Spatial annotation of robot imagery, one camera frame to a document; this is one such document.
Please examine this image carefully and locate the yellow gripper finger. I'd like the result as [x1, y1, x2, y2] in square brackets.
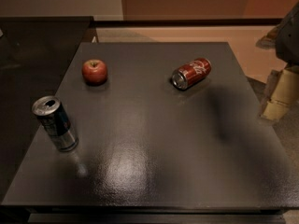
[263, 63, 299, 121]
[260, 70, 284, 118]

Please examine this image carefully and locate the red coke can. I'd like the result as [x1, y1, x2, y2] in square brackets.
[171, 58, 212, 91]

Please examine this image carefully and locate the blue silver energy drink can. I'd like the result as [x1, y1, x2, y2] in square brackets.
[32, 96, 78, 152]

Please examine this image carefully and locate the red apple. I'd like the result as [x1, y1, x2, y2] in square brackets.
[81, 59, 107, 86]

